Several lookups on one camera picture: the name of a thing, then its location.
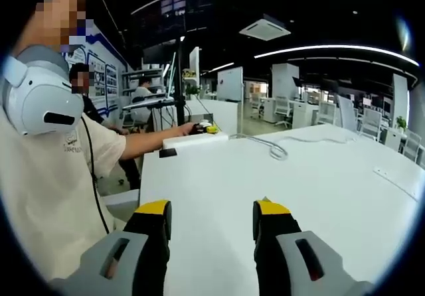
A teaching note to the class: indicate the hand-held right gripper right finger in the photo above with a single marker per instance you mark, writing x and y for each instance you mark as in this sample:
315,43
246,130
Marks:
275,243

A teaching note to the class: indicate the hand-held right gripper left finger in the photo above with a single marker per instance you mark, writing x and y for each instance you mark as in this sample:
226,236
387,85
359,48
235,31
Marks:
146,243

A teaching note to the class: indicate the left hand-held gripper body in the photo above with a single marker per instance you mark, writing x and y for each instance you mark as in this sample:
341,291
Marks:
202,126

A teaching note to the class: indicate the white power strip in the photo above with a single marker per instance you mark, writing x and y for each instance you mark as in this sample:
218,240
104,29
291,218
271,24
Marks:
196,140

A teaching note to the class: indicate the black side mounting bracket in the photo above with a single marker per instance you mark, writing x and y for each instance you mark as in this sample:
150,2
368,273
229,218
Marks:
167,153

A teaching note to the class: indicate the long ceiling light strip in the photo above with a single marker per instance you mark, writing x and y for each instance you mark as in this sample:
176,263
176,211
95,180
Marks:
332,47

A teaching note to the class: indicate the person's left hand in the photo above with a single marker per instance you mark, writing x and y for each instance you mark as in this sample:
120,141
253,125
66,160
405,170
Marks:
186,130

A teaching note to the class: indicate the white reception counter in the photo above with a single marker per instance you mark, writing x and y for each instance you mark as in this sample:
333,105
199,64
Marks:
212,113

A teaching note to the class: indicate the green potted plant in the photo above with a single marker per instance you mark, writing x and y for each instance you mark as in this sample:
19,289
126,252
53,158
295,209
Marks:
192,91

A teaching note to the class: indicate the white whiteboard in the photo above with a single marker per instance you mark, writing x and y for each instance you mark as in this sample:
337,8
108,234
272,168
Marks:
230,85

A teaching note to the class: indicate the white table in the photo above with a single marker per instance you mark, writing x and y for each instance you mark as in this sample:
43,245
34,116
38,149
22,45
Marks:
315,183

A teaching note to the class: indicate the metal storage shelf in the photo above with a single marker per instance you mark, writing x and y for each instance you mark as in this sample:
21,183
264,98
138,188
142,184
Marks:
146,73

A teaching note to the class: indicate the ceiling air conditioner unit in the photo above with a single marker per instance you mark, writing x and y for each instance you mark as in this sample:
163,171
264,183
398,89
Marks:
265,29

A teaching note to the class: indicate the person's cream shirt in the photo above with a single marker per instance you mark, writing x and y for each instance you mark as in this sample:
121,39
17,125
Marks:
43,193

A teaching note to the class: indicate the large dark display screen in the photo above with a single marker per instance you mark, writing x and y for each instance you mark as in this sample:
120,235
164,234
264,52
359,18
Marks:
179,10

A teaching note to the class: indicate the white table cover plate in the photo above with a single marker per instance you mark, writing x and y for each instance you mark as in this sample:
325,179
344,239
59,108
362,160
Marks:
395,182

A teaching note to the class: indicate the row of white office chairs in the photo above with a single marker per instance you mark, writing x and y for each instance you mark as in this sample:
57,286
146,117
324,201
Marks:
370,123

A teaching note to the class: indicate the white worn chest device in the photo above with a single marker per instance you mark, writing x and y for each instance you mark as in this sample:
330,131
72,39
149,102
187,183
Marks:
33,103

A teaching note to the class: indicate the small potted plant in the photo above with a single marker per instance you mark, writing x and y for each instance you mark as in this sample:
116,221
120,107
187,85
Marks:
401,123

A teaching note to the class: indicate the blue framed wall poster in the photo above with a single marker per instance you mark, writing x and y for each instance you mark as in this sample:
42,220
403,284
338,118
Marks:
99,73

